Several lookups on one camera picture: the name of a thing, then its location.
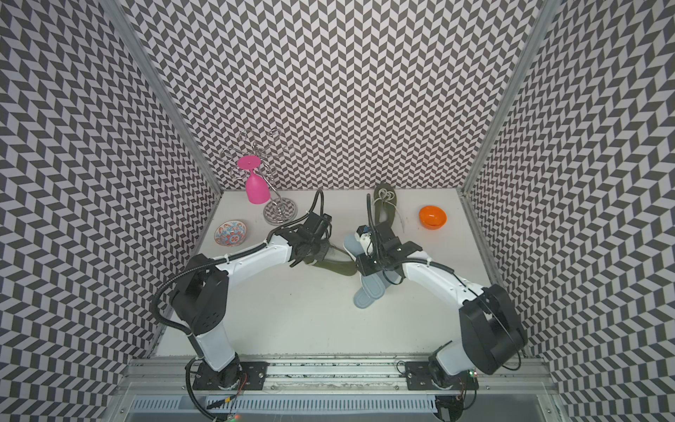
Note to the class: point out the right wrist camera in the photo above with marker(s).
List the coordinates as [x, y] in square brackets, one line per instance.
[364, 237]

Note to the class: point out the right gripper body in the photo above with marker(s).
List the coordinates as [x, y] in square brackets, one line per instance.
[373, 263]

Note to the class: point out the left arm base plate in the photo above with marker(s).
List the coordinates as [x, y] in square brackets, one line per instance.
[253, 375]

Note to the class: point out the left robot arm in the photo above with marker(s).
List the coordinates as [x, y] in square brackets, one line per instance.
[195, 300]

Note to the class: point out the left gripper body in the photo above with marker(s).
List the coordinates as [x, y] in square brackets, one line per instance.
[319, 250]

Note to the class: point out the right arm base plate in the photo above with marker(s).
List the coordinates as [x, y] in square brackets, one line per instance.
[416, 375]

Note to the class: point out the aluminium mounting rail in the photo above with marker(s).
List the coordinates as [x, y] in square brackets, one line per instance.
[297, 374]

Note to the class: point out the patterned small plate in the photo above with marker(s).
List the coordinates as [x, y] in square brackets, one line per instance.
[230, 233]

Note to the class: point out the orange bowl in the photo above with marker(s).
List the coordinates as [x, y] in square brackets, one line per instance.
[432, 217]

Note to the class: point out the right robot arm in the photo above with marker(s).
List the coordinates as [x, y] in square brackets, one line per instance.
[490, 329]

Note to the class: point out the pink plastic wine glass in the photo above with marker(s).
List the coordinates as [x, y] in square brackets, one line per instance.
[257, 189]

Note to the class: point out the grey-blue insole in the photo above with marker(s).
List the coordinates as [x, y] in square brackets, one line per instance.
[373, 288]
[353, 247]

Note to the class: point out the olive green shoe with laces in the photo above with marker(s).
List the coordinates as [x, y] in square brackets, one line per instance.
[337, 261]

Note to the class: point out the wire glass rack stand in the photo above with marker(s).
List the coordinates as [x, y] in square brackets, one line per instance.
[273, 151]

